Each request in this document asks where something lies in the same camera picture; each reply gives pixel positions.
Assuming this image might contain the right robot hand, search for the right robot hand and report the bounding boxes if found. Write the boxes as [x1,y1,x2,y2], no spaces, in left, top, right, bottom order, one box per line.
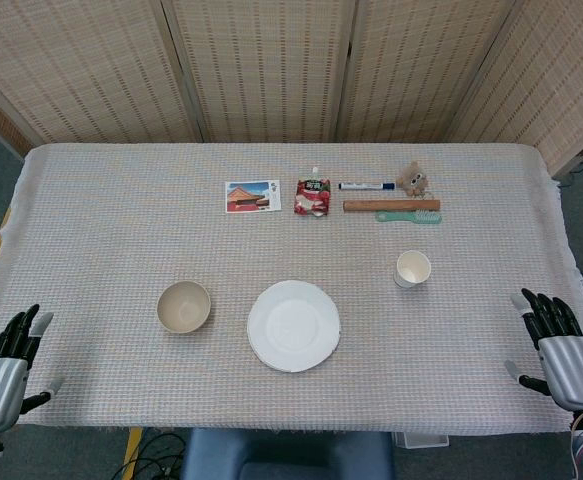
[503,287,583,414]

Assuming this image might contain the white paper cup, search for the white paper cup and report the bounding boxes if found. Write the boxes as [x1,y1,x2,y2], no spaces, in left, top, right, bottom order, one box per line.
[393,249,432,290]

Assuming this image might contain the beige bowl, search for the beige bowl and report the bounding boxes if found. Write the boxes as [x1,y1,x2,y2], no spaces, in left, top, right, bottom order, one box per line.
[156,280,212,335]

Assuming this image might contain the white paper plate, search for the white paper plate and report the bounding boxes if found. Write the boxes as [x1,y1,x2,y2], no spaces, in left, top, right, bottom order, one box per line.
[246,280,343,374]

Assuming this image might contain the white plastic box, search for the white plastic box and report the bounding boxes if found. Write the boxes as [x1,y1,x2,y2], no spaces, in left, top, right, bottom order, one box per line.
[393,432,450,449]

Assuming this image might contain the checked woven tablecloth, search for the checked woven tablecloth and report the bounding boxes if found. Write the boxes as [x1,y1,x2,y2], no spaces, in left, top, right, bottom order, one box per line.
[0,143,583,436]

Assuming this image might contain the green brush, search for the green brush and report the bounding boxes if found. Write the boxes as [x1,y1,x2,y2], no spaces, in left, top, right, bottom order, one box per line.
[374,209,443,225]

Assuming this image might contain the wooden rolling pin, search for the wooden rolling pin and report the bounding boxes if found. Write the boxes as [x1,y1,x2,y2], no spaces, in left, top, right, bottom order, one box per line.
[342,199,443,214]

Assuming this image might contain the small brown plush toy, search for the small brown plush toy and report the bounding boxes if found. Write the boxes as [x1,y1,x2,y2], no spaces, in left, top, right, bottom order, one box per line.
[395,159,433,197]

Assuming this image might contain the blue whiteboard marker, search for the blue whiteboard marker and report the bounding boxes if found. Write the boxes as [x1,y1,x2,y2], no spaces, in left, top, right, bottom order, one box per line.
[338,181,397,192]

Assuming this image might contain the blue chair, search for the blue chair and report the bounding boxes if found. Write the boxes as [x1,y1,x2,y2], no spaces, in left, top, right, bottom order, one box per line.
[179,428,396,480]

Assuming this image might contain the red drink pouch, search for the red drink pouch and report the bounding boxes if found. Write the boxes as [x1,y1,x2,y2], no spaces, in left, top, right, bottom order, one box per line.
[293,166,333,218]

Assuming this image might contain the postcard with red building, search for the postcard with red building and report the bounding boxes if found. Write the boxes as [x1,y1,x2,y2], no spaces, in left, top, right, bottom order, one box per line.
[224,180,283,215]

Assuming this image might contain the woven folding screen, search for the woven folding screen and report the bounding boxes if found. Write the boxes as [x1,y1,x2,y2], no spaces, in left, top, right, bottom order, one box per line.
[0,0,583,177]

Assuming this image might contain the black floor cables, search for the black floor cables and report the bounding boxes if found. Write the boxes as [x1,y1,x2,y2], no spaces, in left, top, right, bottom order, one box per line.
[110,432,192,480]

